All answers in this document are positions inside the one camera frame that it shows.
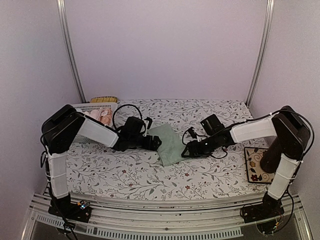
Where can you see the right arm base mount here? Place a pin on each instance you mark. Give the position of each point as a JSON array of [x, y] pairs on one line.
[[257, 212]]

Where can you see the dark cylinder roll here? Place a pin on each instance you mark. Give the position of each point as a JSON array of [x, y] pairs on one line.
[[271, 158]]

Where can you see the right metal frame post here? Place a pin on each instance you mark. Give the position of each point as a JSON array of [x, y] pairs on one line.
[[267, 25]]

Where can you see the woven straw brush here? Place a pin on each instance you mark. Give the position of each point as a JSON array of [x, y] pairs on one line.
[[104, 99]]

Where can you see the floral tablecloth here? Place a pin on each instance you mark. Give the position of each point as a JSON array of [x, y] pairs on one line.
[[93, 169]]

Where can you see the metal front rail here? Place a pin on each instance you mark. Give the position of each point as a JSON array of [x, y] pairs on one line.
[[209, 219]]

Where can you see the orange patterned towel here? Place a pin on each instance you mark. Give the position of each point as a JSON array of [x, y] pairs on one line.
[[106, 115]]

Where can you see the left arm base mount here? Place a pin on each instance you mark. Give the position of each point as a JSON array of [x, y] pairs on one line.
[[63, 207]]

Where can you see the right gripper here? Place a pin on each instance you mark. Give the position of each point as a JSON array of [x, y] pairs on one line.
[[198, 151]]

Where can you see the metal frame post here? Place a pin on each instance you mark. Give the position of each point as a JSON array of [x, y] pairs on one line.
[[62, 13], [267, 25]]

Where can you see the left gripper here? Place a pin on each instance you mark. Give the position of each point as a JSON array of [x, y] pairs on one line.
[[155, 146]]

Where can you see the floral ceramic tray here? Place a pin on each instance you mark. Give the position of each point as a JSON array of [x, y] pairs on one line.
[[255, 174]]

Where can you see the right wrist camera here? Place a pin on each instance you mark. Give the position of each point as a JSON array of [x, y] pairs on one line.
[[212, 125]]

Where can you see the green towel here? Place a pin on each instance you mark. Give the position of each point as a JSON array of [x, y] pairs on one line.
[[171, 148]]

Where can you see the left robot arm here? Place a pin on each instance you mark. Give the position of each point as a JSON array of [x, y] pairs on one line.
[[60, 130]]

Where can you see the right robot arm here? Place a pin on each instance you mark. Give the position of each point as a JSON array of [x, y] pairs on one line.
[[294, 135]]

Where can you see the pink rolled towel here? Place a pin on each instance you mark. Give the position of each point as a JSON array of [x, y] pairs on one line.
[[95, 114]]

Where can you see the left metal frame post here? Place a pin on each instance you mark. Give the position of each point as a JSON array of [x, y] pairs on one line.
[[62, 13]]

